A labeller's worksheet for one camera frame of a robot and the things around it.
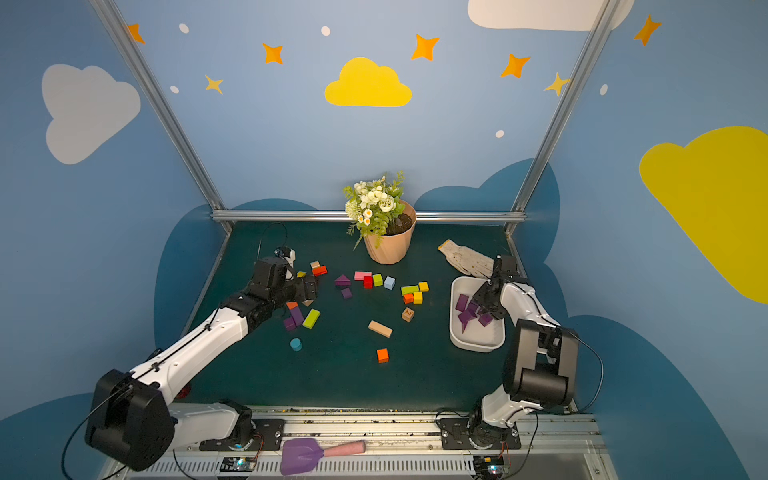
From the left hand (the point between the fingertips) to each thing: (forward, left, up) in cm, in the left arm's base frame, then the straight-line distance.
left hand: (310, 278), depth 85 cm
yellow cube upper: (+9, -35, -17) cm, 40 cm away
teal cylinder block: (-14, +4, -14) cm, 21 cm away
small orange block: (+3, -30, -15) cm, 33 cm away
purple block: (+2, -48, -16) cm, 50 cm away
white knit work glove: (+21, -53, -17) cm, 59 cm away
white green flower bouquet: (+19, -17, +12) cm, 28 cm away
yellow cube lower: (+3, -33, -15) cm, 36 cm away
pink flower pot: (+18, -25, -5) cm, 31 cm away
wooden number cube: (-3, -29, -15) cm, 33 cm away
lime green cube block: (+11, -19, -16) cm, 27 cm away
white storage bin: (-11, -50, -14) cm, 53 cm away
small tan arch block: (+17, +4, -16) cm, 23 cm away
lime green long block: (+8, -30, -17) cm, 36 cm away
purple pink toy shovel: (-41, -3, -16) cm, 44 cm away
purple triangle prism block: (+10, -6, -16) cm, 20 cm away
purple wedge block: (-4, -47, -14) cm, 49 cm away
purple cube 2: (+1, -51, -16) cm, 54 cm away
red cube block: (+10, -16, -16) cm, 25 cm away
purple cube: (-4, -54, -14) cm, 56 cm away
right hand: (0, -55, -10) cm, 56 cm away
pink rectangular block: (+12, -13, -15) cm, 23 cm away
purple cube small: (+5, -9, -17) cm, 20 cm away
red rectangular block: (+14, +3, -16) cm, 22 cm away
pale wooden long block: (-7, -21, -16) cm, 27 cm away
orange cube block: (-17, -22, -15) cm, 31 cm away
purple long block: (-4, +6, -16) cm, 18 cm away
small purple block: (-7, +8, -15) cm, 19 cm away
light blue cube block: (+9, -23, -16) cm, 30 cm away
